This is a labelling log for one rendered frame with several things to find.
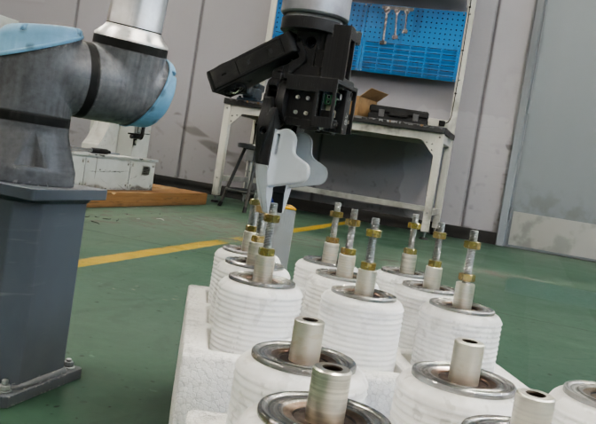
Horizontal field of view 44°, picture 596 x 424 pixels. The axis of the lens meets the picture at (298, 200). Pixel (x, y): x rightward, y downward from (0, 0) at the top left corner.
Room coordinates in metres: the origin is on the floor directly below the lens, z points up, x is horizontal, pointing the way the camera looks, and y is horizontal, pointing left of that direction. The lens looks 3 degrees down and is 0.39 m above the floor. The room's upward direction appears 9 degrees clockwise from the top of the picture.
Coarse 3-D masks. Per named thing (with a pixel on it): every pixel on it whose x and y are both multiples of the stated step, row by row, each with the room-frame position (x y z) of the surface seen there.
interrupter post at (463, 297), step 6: (456, 282) 0.86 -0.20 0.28; (456, 288) 0.86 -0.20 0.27; (462, 288) 0.85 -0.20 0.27; (468, 288) 0.85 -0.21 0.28; (456, 294) 0.86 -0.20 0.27; (462, 294) 0.85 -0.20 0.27; (468, 294) 0.85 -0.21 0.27; (456, 300) 0.86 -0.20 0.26; (462, 300) 0.85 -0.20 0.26; (468, 300) 0.85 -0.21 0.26; (456, 306) 0.86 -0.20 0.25; (462, 306) 0.85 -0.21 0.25; (468, 306) 0.85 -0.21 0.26
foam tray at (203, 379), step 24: (192, 288) 1.10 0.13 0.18; (192, 312) 0.94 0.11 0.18; (192, 336) 0.82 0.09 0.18; (192, 360) 0.75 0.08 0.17; (216, 360) 0.75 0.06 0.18; (408, 360) 0.91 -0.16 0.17; (192, 384) 0.75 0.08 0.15; (216, 384) 0.75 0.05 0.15; (384, 384) 0.77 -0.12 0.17; (192, 408) 0.75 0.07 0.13; (216, 408) 0.75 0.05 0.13; (384, 408) 0.77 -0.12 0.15
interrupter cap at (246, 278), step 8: (232, 272) 0.84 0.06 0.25; (240, 272) 0.85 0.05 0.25; (248, 272) 0.86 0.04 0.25; (240, 280) 0.80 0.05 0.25; (248, 280) 0.81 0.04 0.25; (272, 280) 0.85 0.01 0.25; (280, 280) 0.84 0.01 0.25; (288, 280) 0.85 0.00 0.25; (272, 288) 0.80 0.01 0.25; (280, 288) 0.80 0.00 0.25; (288, 288) 0.81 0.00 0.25
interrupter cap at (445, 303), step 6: (432, 300) 0.86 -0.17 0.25; (438, 300) 0.88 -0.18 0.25; (444, 300) 0.88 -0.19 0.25; (450, 300) 0.89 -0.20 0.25; (438, 306) 0.84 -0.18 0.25; (444, 306) 0.84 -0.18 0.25; (450, 306) 0.84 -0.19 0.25; (474, 306) 0.88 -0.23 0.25; (480, 306) 0.88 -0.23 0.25; (486, 306) 0.88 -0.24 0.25; (462, 312) 0.83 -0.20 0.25; (468, 312) 0.83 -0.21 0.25; (474, 312) 0.83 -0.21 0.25; (480, 312) 0.83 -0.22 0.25; (486, 312) 0.84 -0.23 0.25; (492, 312) 0.84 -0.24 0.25
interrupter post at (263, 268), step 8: (256, 256) 0.83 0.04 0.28; (264, 256) 0.82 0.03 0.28; (272, 256) 0.83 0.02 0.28; (256, 264) 0.82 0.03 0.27; (264, 264) 0.82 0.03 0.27; (272, 264) 0.83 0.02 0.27; (256, 272) 0.82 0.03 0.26; (264, 272) 0.82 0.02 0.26; (272, 272) 0.83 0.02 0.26; (256, 280) 0.82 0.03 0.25; (264, 280) 0.82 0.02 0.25
